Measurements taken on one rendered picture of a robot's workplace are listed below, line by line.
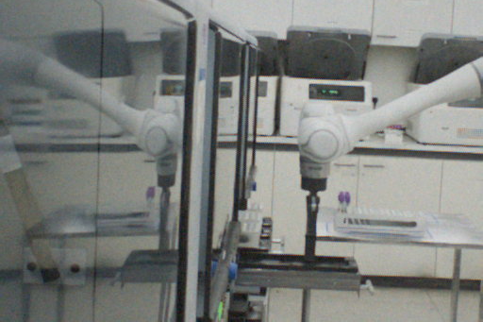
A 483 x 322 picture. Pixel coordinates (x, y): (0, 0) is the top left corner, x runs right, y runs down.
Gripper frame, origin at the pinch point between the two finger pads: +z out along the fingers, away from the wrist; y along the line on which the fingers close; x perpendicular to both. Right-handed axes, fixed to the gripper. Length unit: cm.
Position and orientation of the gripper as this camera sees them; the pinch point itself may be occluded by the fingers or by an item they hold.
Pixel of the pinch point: (309, 246)
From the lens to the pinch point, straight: 201.3
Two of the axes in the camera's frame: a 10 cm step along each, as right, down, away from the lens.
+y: 0.3, 0.8, -10.0
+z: -0.5, 10.0, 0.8
